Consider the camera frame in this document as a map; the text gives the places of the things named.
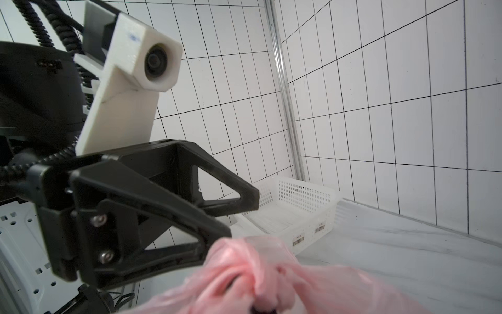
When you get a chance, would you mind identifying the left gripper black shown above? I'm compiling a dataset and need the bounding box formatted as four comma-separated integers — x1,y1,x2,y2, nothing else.
26,140,231,289

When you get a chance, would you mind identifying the white plastic basket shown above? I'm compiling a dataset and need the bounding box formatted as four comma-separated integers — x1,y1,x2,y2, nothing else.
235,177,342,255

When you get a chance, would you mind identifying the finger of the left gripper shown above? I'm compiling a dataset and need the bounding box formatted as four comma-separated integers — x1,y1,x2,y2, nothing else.
174,140,261,217

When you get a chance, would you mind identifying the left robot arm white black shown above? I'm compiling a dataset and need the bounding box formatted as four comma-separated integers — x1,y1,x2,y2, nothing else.
1,1,260,313

